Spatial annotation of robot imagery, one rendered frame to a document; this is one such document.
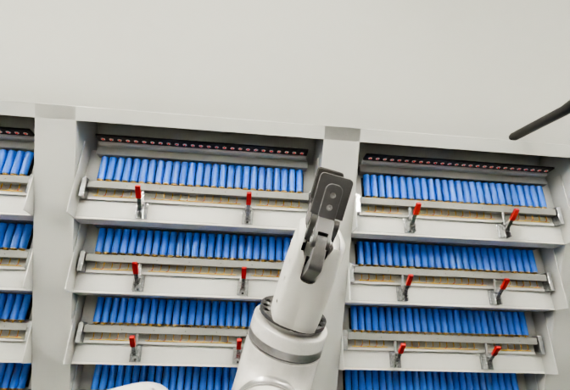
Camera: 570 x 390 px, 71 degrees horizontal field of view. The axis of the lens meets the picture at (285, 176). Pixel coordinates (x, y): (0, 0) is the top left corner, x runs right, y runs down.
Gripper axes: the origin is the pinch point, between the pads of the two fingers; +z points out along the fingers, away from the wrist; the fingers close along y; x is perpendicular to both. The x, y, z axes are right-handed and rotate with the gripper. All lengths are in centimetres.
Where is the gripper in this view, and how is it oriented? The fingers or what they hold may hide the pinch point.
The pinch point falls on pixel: (332, 181)
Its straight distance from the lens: 42.8
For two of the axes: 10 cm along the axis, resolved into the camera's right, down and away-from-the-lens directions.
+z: 2.7, -9.6, -0.9
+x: -9.6, -2.7, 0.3
